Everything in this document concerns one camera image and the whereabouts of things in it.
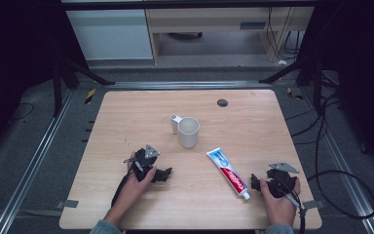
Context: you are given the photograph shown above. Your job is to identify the white cabinet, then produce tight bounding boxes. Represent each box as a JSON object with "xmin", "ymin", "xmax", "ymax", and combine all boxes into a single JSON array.
[{"xmin": 65, "ymin": 8, "xmax": 154, "ymax": 61}]

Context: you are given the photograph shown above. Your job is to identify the person's left hand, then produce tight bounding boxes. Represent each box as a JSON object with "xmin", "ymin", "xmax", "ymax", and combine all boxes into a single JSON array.
[{"xmin": 111, "ymin": 161, "xmax": 158, "ymax": 214}]

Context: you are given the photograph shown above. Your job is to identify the black metal stand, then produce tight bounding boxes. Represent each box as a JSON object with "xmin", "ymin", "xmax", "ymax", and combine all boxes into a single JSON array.
[
  {"xmin": 258, "ymin": 57, "xmax": 339, "ymax": 115},
  {"xmin": 52, "ymin": 57, "xmax": 116, "ymax": 119}
]

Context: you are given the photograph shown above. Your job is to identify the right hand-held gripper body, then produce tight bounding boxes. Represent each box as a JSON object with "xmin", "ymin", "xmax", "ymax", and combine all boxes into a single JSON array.
[{"xmin": 265, "ymin": 162, "xmax": 301, "ymax": 200}]

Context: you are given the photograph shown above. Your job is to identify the white red blue toothpaste tube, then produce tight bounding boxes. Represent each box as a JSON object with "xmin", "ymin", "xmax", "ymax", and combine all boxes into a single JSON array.
[{"xmin": 206, "ymin": 147, "xmax": 252, "ymax": 202}]

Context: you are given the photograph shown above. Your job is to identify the looped black floor cable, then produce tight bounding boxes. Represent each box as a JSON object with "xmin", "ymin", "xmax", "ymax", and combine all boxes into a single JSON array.
[{"xmin": 286, "ymin": 92, "xmax": 374, "ymax": 220}]

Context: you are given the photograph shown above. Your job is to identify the grey tape piece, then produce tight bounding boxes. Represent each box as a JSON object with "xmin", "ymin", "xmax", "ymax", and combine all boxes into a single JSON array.
[
  {"xmin": 302, "ymin": 199, "xmax": 325, "ymax": 211},
  {"xmin": 56, "ymin": 199, "xmax": 80, "ymax": 210}
]

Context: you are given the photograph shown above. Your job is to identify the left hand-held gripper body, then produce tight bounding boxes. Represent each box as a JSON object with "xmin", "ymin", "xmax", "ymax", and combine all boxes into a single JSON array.
[{"xmin": 131, "ymin": 143, "xmax": 161, "ymax": 183}]

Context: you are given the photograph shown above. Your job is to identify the thin black floor cable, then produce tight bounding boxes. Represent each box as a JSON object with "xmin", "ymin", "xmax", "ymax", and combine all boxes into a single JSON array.
[{"xmin": 9, "ymin": 101, "xmax": 35, "ymax": 122}]

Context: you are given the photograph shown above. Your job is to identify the aluminium floor rail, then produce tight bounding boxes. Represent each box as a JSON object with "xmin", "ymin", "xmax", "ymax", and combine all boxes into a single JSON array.
[
  {"xmin": 0, "ymin": 89, "xmax": 76, "ymax": 234},
  {"xmin": 300, "ymin": 87, "xmax": 374, "ymax": 234},
  {"xmin": 104, "ymin": 80, "xmax": 274, "ymax": 92}
]

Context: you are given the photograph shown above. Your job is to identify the person's right hand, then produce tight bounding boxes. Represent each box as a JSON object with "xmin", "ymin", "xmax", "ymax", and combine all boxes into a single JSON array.
[{"xmin": 259, "ymin": 177, "xmax": 302, "ymax": 226}]

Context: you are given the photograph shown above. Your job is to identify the right hand-held gripper cable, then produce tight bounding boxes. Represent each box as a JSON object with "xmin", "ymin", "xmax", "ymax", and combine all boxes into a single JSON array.
[{"xmin": 279, "ymin": 176, "xmax": 308, "ymax": 234}]

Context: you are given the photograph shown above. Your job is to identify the left hand-held gripper cable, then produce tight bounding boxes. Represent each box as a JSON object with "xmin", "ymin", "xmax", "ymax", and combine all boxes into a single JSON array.
[{"xmin": 110, "ymin": 157, "xmax": 144, "ymax": 208}]

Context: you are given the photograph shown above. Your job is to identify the white cup with handle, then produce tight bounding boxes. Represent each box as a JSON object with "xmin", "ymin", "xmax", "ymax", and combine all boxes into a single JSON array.
[{"xmin": 169, "ymin": 113, "xmax": 201, "ymax": 150}]

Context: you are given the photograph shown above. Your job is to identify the hand-held gripper cable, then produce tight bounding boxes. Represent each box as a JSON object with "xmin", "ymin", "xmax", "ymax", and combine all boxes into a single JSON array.
[
  {"xmin": 279, "ymin": 176, "xmax": 308, "ymax": 234},
  {"xmin": 110, "ymin": 157, "xmax": 144, "ymax": 208}
]

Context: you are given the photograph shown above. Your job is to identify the light wooden desk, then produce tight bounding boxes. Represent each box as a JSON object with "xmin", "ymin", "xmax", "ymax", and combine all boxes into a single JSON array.
[{"xmin": 144, "ymin": 6, "xmax": 316, "ymax": 65}]

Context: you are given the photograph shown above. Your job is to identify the hanging black cables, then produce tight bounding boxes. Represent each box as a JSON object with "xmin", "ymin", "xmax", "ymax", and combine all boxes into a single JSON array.
[{"xmin": 266, "ymin": 6, "xmax": 305, "ymax": 61}]

